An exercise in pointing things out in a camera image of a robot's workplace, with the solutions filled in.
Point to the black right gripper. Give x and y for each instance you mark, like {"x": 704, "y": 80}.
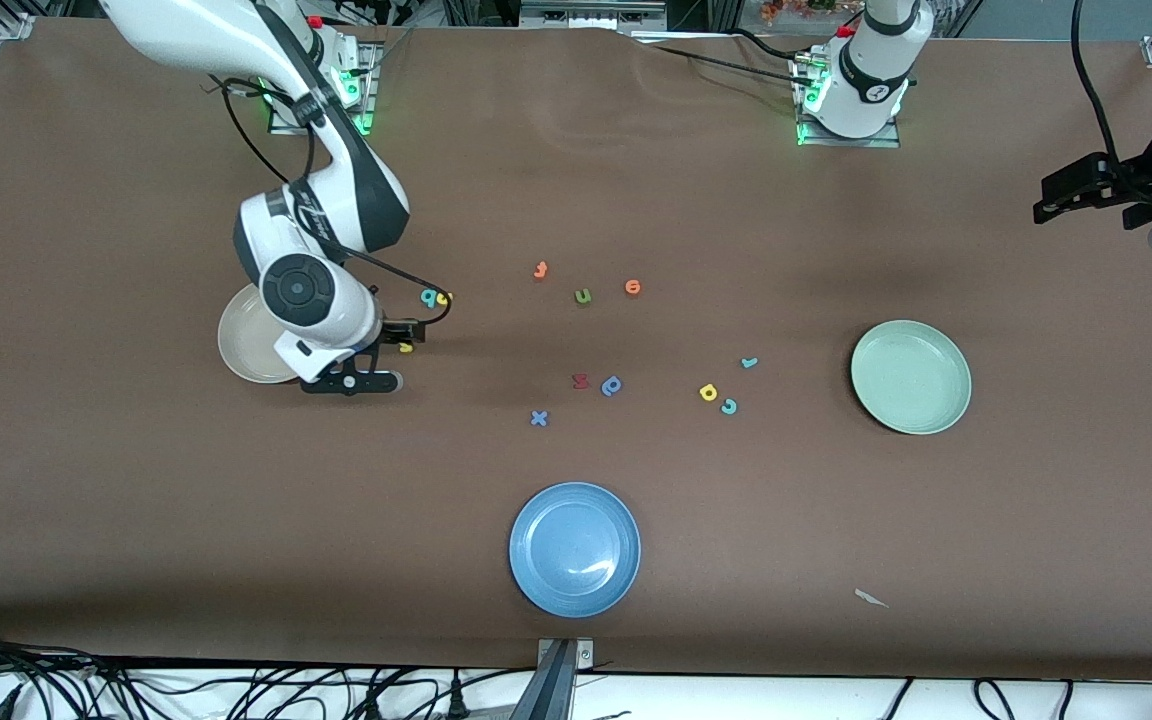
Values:
{"x": 395, "y": 330}

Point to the green round plate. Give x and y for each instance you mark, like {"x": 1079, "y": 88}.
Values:
{"x": 911, "y": 378}

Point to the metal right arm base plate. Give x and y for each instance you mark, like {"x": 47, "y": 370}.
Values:
{"x": 372, "y": 70}

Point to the orange dried flowers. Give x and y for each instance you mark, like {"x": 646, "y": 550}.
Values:
{"x": 786, "y": 10}

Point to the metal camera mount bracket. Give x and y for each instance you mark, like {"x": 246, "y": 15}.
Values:
{"x": 556, "y": 690}

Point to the beige round plate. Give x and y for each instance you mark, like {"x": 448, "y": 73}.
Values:
{"x": 241, "y": 345}

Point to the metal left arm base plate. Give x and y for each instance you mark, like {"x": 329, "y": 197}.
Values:
{"x": 846, "y": 143}

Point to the grey equipment box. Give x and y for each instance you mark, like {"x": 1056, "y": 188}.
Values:
{"x": 586, "y": 12}

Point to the blue round plate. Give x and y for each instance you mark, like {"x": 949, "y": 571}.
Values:
{"x": 574, "y": 550}

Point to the brown table cover sheet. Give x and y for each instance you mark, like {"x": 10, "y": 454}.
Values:
{"x": 136, "y": 500}

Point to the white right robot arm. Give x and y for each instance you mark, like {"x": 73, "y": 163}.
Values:
{"x": 306, "y": 240}

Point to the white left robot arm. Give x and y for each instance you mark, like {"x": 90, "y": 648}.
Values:
{"x": 866, "y": 90}

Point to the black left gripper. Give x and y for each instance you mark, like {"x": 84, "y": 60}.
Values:
{"x": 1139, "y": 184}

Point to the blue foam letter p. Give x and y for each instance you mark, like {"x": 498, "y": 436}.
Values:
{"x": 612, "y": 386}

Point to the small white paper scrap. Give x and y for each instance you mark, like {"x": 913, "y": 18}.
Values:
{"x": 869, "y": 597}

